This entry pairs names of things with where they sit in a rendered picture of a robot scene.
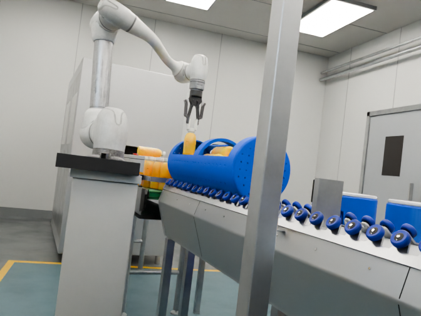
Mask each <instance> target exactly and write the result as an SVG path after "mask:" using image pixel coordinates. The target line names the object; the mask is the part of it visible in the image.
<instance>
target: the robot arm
mask: <svg viewBox="0 0 421 316"><path fill-rule="evenodd" d="M120 29H122V30H124V31H126V32H128V33H130V34H132V35H134V36H137V37H139V38H141V39H143V40H144V41H146V42H147V43H148V44H149V45H150V46H151V47H152V48H153V49H154V51H155V52H156V54H157V55H158V56H159V58H160V59H161V60H162V61H163V63H164V64H165V65H166V66H167V67H168V68H170V69H171V70H172V74H173V76H174V78H175V80H176V81H177V82H179V83H190V85H189V89H190V94H189V98H188V99H185V100H184V103H185V105H184V117H186V118H187V120H186V123H187V130H189V128H190V120H191V118H190V115H191V112H192V108H193V106H195V111H196V119H195V123H194V128H195V131H197V126H198V125H199V120H200V119H202V118H203V113H204V107H205V105H206V103H204V102H202V92H203V91H204V87H205V79H206V78H207V72H208V60H207V57H206V56H204V55H194V57H193V59H192V61H191V63H190V64H189V63H186V62H183V61H175V60H173V59H172V58H171V57H170V56H169V54H168V53H167V50H166V49H165V47H164V46H163V44H162V42H161V41H160V40H159V38H158V37H157V35H156V34H155V33H154V32H153V31H152V30H151V29H149V28H148V27H147V26H146V25H145V24H144V23H143V22H142V21H141V20H140V19H139V18H138V17H137V16H136V15H135V14H134V13H132V12H131V10H129V9H128V8H126V7H125V6H124V5H122V4H121V3H119V2H118V1H115V0H101V1H100V2H99V3H98V11H97V12H96V13H95V14H94V15H93V17H92V18H91V20H90V31H91V38H92V40H93V42H94V50H93V67H92V76H91V93H90V108H89V109H88V110H87V111H86V112H85V113H84V116H83V121H82V125H81V128H80V139H81V141H82V142H83V144H85V145H86V146H87V147H89V148H91V149H93V151H92V155H86V156H87V157H97V158H102V159H111V160H117V161H125V160H124V153H125V147H126V143H127V134H128V120H127V116H126V114H125V113H124V111H123V110H121V109H119V108H113V107H109V98H110V80H111V70H112V53H113V45H114V44H115V42H116V40H117V36H118V32H119V30H120ZM188 102H189V103H190V106H189V111H188V113H187V108H188ZM200 104H201V109H200V115H199V105H200Z"/></svg>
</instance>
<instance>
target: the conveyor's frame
mask: <svg viewBox="0 0 421 316"><path fill-rule="evenodd" d="M147 193H148V189H146V188H144V187H138V189H137V198H136V204H135V214H134V219H133V229H132V238H131V244H130V254H129V259H128V269H127V279H126V284H125V294H124V299H123V309H122V316H127V314H126V313H125V306H126V301H127V291H128V281H129V276H130V275H161V270H143V261H144V255H145V245H146V240H147V230H148V221H149V220H159V221H161V217H160V210H159V204H157V203H155V202H153V201H151V199H147ZM137 218H138V219H144V221H143V230H142V239H141V240H135V239H134V236H135V226H136V220H137ZM133 243H141V245H140V255H139V261H138V269H137V270H131V269H130V266H131V260H132V251H133ZM185 250H186V249H185V248H184V247H182V246H180V256H179V266H178V270H172V271H171V275H177V282H176V288H175V297H174V307H173V310H172V311H171V312H170V314H172V315H178V311H179V302H180V291H181V286H182V275H183V270H184V260H185Z"/></svg>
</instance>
